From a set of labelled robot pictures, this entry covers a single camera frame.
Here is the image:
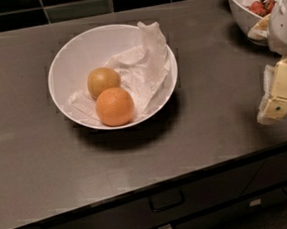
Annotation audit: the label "banana piece at bowl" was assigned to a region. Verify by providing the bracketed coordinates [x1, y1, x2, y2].
[247, 14, 271, 42]

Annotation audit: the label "orange fruit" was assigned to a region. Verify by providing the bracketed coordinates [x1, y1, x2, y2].
[95, 87, 135, 127]

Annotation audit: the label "large white bowl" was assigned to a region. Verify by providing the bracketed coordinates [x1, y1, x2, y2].
[48, 24, 178, 130]

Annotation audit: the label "red strawberries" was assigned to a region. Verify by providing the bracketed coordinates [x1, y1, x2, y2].
[248, 0, 277, 18]

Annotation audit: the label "left drawer handle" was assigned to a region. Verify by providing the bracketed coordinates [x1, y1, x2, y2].
[149, 189, 185, 213]

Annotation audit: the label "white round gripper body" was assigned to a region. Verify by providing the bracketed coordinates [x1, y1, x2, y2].
[267, 0, 287, 56]

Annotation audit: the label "yellow-green round fruit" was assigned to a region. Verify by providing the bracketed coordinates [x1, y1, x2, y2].
[87, 67, 121, 99]

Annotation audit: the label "white bowl with strawberries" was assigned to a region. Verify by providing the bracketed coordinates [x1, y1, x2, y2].
[227, 0, 287, 50]

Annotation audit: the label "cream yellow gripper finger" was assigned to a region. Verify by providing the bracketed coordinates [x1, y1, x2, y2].
[256, 56, 287, 125]

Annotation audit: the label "crumpled white paper napkin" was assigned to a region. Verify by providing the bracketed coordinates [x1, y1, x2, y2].
[69, 22, 171, 124]

